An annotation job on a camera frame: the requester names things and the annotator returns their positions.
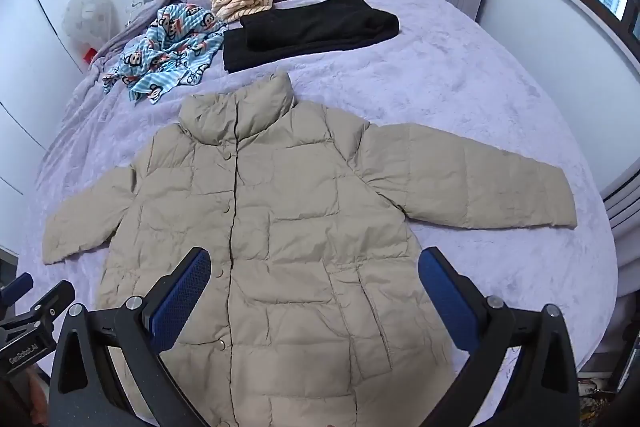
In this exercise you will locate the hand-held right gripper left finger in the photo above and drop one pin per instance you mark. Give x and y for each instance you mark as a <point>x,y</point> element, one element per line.
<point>180,302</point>

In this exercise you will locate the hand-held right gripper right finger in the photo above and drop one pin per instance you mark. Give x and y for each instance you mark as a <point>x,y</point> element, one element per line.
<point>447,302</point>

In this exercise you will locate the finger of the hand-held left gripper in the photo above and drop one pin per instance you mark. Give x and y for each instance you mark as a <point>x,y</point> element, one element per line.
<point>52,297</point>
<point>21,283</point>

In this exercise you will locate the beige puffer jacket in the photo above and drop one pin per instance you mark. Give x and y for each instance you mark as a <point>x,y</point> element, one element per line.
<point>300,232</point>

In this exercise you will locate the purple bed blanket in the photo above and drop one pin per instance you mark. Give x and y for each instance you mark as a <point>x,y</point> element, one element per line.
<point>475,107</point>

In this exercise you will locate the white wardrobe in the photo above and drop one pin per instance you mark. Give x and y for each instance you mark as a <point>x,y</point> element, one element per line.
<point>30,82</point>

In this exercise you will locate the blue monkey print cloth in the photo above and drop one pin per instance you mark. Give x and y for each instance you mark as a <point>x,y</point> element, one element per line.
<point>165,52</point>

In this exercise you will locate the fan with white cover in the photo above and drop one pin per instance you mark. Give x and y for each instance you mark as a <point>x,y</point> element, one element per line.
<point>87,17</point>

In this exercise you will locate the black fleece garment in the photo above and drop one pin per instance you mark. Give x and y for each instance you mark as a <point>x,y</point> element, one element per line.
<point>310,32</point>

